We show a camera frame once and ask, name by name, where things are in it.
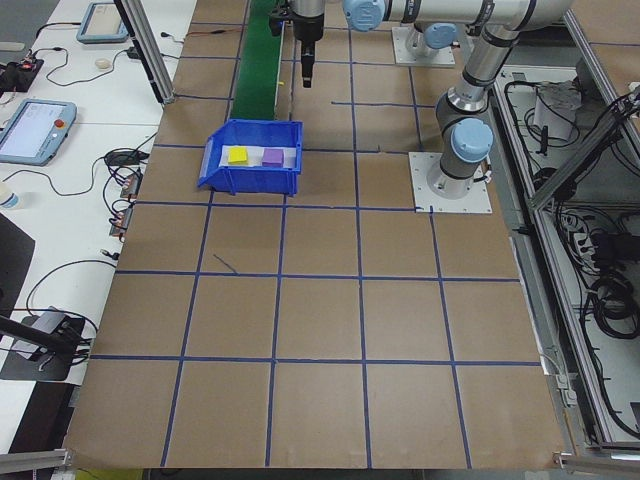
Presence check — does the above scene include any white square base plate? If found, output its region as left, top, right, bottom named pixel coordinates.
left=408, top=151, right=494, bottom=215
left=391, top=25, right=457, bottom=67

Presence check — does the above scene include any grey device on stand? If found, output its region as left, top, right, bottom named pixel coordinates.
left=30, top=308, right=69, bottom=337

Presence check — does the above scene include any V-shaped metal frame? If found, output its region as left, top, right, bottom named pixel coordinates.
left=488, top=8, right=640, bottom=454

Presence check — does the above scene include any black stand base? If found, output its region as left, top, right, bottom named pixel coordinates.
left=0, top=314, right=87, bottom=382

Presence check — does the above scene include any black power brick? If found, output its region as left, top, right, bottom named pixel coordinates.
left=592, top=232, right=626, bottom=266

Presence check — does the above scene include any black stand pole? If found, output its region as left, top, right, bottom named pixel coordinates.
left=0, top=314, right=76, bottom=354

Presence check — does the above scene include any aluminium profile bar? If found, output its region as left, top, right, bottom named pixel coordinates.
left=0, top=448, right=75, bottom=470
left=552, top=449, right=640, bottom=470

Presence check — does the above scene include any black flat panel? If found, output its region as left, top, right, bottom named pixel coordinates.
left=0, top=212, right=37, bottom=321

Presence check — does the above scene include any blue plastic storage bin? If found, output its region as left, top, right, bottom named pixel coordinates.
left=196, top=118, right=305, bottom=196

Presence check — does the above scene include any aluminium profile post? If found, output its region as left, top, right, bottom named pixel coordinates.
left=113, top=0, right=176, bottom=105

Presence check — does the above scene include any green conveyor belt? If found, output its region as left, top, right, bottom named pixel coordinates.
left=232, top=0, right=289, bottom=121

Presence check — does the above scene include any white foam sheet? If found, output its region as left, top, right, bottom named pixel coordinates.
left=218, top=144, right=296, bottom=169

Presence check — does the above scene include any white power strip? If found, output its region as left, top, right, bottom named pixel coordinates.
left=563, top=213, right=601, bottom=274

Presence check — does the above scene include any light blue teach pendant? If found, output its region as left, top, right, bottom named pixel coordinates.
left=0, top=98, right=78, bottom=167
left=75, top=1, right=132, bottom=45

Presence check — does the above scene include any black cable bundle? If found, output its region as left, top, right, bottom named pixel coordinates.
left=579, top=272, right=640, bottom=342

